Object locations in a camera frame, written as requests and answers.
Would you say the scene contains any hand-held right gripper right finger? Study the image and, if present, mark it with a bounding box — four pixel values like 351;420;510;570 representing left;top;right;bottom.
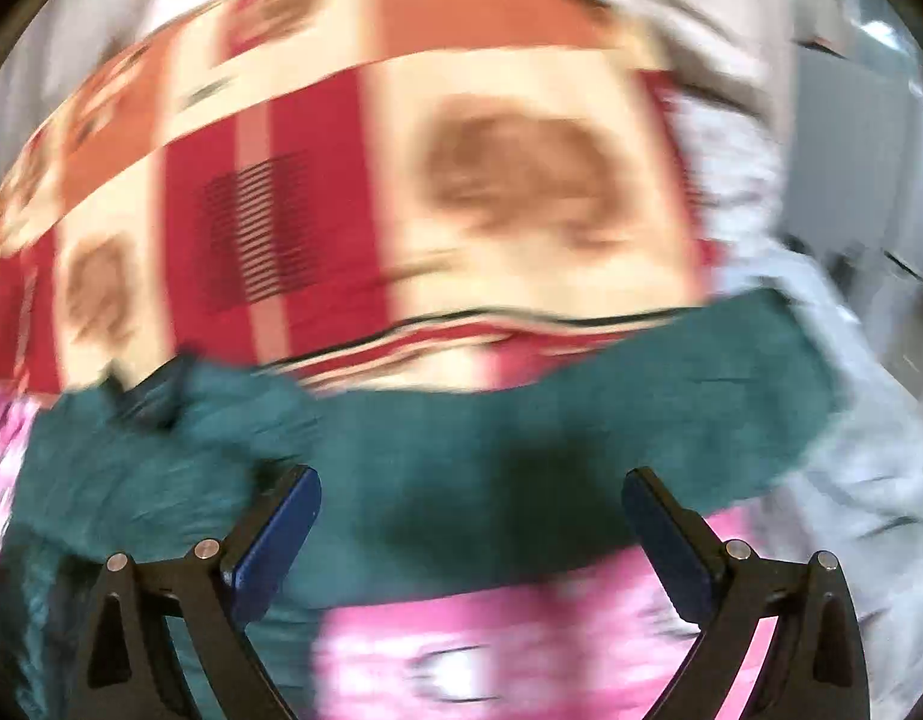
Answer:
621;466;871;720

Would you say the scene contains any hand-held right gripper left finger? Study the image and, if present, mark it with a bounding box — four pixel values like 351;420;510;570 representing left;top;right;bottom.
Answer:
70;464;323;720

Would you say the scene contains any dark green garment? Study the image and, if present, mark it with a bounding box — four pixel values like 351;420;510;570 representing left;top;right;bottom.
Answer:
0;286;845;720

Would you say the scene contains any pink printed cloth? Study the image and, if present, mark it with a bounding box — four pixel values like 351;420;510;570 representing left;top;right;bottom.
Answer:
0;382;781;720

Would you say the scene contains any red and cream patterned blanket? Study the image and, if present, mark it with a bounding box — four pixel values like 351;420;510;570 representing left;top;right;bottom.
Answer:
0;0;721;395

